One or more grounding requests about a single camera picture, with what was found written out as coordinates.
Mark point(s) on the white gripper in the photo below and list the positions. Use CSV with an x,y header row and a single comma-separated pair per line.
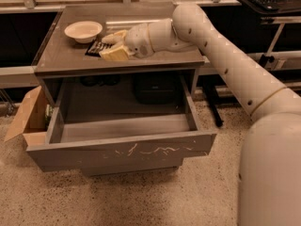
x,y
138,41

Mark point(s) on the black rxbar chocolate wrapper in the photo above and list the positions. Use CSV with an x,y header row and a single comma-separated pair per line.
x,y
96,47

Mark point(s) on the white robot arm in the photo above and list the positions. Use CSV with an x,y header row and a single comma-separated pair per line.
x,y
270,164

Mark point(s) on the grey drawer cabinet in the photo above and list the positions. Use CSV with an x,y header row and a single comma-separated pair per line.
x,y
64,58

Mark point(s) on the open grey top drawer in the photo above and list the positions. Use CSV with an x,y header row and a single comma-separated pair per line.
x,y
104,130

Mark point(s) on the white ceramic bowl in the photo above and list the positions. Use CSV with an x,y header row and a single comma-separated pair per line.
x,y
83,32

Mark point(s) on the black box under cabinet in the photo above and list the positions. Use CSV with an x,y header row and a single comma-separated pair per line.
x,y
157,88

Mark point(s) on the cardboard box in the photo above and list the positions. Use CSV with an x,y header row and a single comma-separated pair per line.
x,y
29,120

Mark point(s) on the black laptop stand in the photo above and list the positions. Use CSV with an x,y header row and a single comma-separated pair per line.
x,y
270,37

